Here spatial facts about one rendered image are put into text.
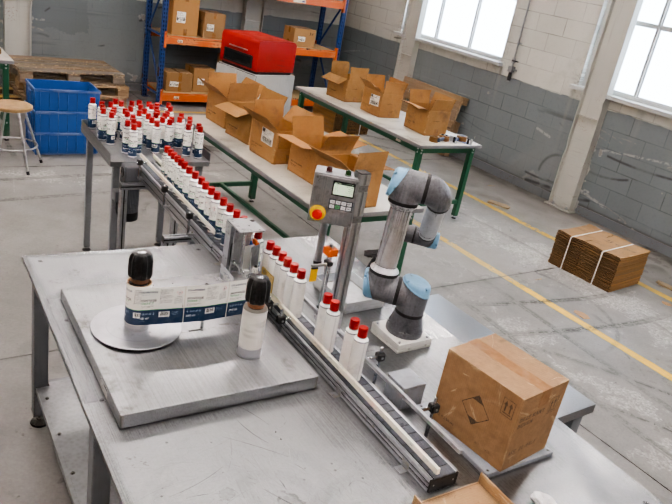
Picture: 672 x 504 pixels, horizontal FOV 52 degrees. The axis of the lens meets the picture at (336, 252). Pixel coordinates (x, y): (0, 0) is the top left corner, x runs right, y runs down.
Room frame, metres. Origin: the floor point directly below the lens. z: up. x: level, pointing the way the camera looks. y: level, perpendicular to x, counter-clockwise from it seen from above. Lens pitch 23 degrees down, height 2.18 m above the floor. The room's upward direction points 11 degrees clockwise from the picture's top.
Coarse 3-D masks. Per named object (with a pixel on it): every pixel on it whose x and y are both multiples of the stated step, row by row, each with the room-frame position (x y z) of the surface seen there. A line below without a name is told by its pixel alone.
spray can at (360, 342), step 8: (360, 328) 2.00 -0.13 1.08; (368, 328) 2.01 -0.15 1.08; (360, 336) 1.99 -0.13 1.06; (352, 344) 2.00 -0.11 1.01; (360, 344) 1.98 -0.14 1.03; (352, 352) 1.99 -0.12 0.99; (360, 352) 1.98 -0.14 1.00; (352, 360) 1.99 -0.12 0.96; (360, 360) 1.99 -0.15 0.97; (352, 368) 1.98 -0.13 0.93; (360, 368) 1.99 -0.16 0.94; (352, 376) 1.98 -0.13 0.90; (360, 376) 2.00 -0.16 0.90
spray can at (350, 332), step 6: (354, 318) 2.06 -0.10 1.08; (354, 324) 2.04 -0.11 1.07; (348, 330) 2.04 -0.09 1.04; (354, 330) 2.04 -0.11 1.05; (348, 336) 2.03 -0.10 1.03; (348, 342) 2.03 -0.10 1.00; (342, 348) 2.04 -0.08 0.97; (348, 348) 2.03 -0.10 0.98; (342, 354) 2.04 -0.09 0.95; (348, 354) 2.03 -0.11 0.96; (342, 360) 2.03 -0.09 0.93; (348, 360) 2.03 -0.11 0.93
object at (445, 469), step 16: (288, 320) 2.32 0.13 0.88; (304, 320) 2.35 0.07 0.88; (304, 336) 2.23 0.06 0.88; (320, 352) 2.13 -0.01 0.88; (336, 352) 2.16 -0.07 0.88; (368, 384) 1.99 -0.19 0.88; (384, 400) 1.91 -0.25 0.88; (400, 416) 1.84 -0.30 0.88; (416, 432) 1.78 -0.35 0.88; (432, 448) 1.71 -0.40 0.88; (448, 464) 1.65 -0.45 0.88
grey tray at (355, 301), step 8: (352, 272) 2.87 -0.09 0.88; (320, 280) 2.73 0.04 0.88; (328, 280) 2.82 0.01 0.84; (352, 280) 2.86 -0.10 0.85; (360, 280) 2.82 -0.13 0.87; (320, 288) 2.72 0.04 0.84; (328, 288) 2.67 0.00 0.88; (352, 288) 2.80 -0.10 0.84; (360, 288) 2.81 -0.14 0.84; (352, 296) 2.72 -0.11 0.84; (360, 296) 2.73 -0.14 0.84; (352, 304) 2.57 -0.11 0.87; (360, 304) 2.60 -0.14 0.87; (368, 304) 2.63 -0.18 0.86; (376, 304) 2.65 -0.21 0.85; (344, 312) 2.56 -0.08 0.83; (352, 312) 2.58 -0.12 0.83
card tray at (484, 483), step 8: (480, 480) 1.65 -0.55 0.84; (488, 480) 1.63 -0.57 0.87; (464, 488) 1.62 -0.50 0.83; (472, 488) 1.62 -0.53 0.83; (480, 488) 1.63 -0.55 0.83; (488, 488) 1.62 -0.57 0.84; (496, 488) 1.60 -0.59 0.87; (416, 496) 1.50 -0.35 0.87; (440, 496) 1.56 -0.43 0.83; (448, 496) 1.57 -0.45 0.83; (456, 496) 1.58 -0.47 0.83; (464, 496) 1.58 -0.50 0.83; (472, 496) 1.59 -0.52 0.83; (480, 496) 1.59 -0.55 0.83; (488, 496) 1.60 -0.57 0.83; (496, 496) 1.60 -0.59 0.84; (504, 496) 1.58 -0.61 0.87
